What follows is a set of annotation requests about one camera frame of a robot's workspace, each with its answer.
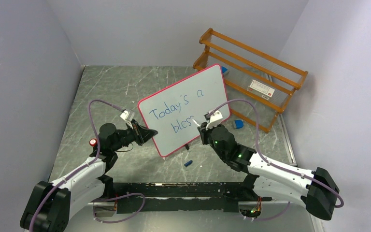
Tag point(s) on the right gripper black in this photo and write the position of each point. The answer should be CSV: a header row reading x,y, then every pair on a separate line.
x,y
204,132

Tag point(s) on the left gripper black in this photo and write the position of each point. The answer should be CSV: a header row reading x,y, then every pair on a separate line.
x,y
140,134

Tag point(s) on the whiteboard with pink frame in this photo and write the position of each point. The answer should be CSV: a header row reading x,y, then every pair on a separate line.
x,y
170,111

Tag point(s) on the blue marker cap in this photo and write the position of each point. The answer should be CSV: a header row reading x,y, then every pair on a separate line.
x,y
188,163

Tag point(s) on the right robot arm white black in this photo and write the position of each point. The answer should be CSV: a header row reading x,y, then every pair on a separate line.
x,y
315,190

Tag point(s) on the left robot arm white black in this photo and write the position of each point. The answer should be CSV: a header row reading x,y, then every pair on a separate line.
x,y
52,204

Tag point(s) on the blue eraser on table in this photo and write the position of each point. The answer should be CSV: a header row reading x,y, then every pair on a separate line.
x,y
237,124

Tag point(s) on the white labelled box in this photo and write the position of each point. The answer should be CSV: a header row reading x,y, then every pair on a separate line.
x,y
263,90

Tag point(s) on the orange wooden shelf rack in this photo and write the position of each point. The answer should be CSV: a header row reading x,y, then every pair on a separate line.
x,y
245,64

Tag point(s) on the blue eraser on shelf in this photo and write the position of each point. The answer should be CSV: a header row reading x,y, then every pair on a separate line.
x,y
224,70

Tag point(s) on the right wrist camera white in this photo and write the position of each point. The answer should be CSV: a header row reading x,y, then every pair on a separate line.
x,y
213,119

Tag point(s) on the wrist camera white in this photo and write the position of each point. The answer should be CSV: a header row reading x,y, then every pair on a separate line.
x,y
213,119
127,116

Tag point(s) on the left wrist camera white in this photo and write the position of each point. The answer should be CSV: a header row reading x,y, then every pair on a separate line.
x,y
127,116

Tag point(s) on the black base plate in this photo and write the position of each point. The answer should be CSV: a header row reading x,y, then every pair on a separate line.
x,y
165,197

